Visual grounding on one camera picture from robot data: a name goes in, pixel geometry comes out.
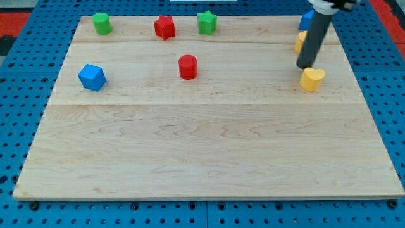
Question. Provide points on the yellow block behind arm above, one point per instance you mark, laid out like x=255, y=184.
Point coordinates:
x=301, y=37

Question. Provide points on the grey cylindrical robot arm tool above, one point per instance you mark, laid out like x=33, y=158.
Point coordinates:
x=314, y=38

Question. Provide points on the yellow heart block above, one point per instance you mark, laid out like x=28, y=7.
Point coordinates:
x=311, y=79

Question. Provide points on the red cylinder block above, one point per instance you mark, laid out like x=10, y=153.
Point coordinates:
x=187, y=67

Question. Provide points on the light wooden board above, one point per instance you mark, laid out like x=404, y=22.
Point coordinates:
x=243, y=129

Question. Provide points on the green star block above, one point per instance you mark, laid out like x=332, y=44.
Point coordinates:
x=206, y=22

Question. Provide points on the red star block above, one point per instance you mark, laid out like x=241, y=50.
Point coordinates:
x=164, y=27

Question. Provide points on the blue cube block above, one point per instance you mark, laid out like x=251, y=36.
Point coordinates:
x=92, y=77

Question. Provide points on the green cylinder block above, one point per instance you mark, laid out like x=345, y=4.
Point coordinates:
x=102, y=23

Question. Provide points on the blue block at top right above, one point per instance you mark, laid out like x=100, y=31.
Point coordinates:
x=306, y=20

